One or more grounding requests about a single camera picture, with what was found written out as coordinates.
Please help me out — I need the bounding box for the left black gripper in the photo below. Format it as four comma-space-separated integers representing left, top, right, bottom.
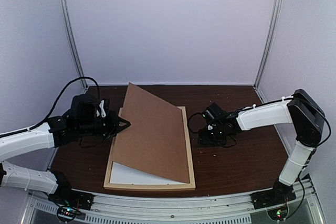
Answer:
77, 110, 131, 141

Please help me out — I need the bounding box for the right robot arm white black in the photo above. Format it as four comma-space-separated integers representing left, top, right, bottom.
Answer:
196, 89, 328, 204

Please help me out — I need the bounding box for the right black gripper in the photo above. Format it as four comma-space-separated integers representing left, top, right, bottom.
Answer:
198, 125, 227, 146

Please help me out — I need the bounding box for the cat photo print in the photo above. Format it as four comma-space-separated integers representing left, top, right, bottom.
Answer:
110, 162, 171, 185

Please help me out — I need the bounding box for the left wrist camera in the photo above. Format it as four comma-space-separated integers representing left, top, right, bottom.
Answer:
95, 99, 110, 118

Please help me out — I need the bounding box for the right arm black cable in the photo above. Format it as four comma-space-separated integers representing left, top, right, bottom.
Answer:
187, 112, 237, 148

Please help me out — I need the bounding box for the brown backing board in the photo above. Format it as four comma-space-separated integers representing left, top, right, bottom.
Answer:
112, 83, 190, 183

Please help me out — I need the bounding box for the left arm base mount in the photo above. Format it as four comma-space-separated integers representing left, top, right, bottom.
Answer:
48, 190, 94, 210

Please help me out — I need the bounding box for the aluminium front rail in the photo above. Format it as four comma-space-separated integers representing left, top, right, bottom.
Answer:
18, 178, 326, 223

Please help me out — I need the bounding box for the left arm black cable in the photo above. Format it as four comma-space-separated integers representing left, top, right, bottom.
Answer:
26, 76, 101, 132

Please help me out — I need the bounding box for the light wooden picture frame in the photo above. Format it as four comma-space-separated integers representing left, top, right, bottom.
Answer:
103, 106, 196, 192

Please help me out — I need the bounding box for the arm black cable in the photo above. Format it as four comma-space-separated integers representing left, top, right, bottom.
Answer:
187, 112, 237, 148
26, 76, 101, 132

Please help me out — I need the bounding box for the left aluminium corner post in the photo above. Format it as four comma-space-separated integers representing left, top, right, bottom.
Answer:
60, 0, 85, 77

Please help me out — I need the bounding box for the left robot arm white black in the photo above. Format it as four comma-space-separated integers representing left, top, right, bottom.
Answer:
1, 94, 131, 205

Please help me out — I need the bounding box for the aluminium corner post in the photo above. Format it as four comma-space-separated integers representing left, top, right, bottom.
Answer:
254, 0, 283, 89
60, 0, 85, 77

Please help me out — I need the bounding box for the right aluminium corner post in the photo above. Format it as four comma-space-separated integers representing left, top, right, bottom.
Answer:
254, 0, 283, 89

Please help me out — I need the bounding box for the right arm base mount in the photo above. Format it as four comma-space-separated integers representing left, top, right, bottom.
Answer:
251, 189, 297, 209

